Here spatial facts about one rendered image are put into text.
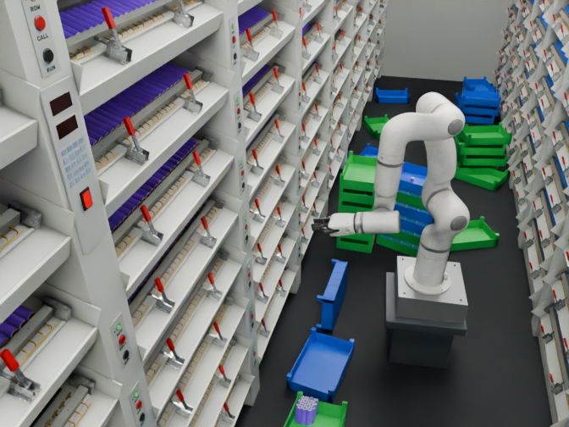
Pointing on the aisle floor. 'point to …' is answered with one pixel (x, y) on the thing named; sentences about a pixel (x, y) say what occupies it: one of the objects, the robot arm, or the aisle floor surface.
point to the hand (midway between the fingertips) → (317, 224)
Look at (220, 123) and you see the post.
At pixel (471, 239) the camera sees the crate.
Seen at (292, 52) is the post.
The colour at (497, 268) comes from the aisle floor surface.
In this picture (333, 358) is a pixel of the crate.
